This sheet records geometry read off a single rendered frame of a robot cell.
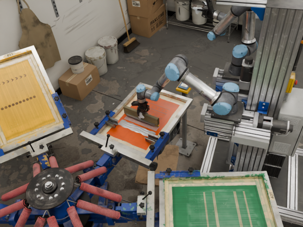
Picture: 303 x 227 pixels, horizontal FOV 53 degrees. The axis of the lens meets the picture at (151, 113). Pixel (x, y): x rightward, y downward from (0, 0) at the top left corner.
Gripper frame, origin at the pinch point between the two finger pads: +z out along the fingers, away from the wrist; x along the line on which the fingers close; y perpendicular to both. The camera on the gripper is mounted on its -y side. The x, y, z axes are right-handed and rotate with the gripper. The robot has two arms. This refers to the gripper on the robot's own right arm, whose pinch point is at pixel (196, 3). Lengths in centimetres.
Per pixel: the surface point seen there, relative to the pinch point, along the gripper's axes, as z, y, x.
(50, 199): -45, 26, -195
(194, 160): -47, 162, -42
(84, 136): 1, 59, -141
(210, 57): 60, 178, 138
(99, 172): -40, 48, -158
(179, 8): 164, 148, 181
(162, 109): -22, 68, -70
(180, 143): -19, 164, -34
